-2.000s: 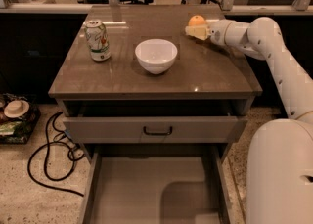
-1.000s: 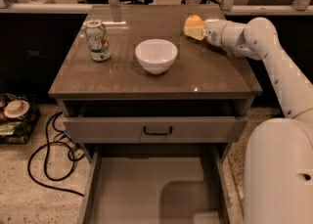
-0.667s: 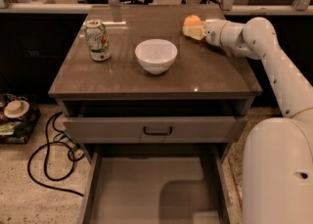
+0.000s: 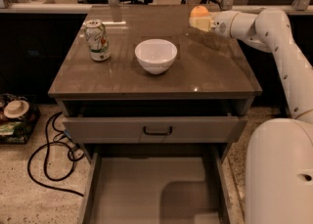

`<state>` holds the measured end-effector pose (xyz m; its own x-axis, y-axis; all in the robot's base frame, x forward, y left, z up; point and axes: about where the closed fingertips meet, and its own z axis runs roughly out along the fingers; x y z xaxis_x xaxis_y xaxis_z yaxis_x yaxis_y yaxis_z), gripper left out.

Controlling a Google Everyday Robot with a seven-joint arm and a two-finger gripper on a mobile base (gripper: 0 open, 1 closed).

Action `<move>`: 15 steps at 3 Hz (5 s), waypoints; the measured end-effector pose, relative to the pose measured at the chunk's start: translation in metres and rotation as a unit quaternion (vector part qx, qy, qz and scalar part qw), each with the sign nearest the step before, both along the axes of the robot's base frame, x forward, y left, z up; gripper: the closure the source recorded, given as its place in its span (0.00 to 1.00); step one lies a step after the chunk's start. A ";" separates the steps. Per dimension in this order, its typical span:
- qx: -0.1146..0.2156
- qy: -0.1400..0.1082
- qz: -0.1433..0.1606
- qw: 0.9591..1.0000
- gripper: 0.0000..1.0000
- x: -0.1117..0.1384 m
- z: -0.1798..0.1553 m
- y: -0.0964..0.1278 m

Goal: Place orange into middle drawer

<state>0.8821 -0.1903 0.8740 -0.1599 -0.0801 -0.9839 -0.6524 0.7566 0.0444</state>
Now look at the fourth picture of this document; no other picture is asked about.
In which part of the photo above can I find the green white soda can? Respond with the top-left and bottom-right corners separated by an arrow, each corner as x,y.
84,20 -> 111,62

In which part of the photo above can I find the white ceramic bowl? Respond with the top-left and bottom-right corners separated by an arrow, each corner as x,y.
135,39 -> 178,74

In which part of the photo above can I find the grey drawer cabinet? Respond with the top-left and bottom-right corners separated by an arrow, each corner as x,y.
49,5 -> 261,157

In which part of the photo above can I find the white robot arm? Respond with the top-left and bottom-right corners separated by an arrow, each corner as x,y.
189,6 -> 313,224

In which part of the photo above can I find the orange fruit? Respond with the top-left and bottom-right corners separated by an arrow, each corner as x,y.
190,6 -> 209,18

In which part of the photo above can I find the grey top drawer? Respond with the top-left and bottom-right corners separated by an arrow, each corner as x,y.
64,100 -> 246,144

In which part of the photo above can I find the grey open middle drawer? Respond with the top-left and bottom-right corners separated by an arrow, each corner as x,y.
78,145 -> 235,224

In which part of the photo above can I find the black drawer handle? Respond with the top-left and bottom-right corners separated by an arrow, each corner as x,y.
143,126 -> 173,136

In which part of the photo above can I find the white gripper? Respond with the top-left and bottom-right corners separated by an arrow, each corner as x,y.
189,11 -> 243,38

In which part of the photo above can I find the black floor cable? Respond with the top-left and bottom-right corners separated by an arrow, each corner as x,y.
26,112 -> 86,198

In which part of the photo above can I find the beige hat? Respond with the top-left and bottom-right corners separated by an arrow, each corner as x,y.
4,100 -> 29,118

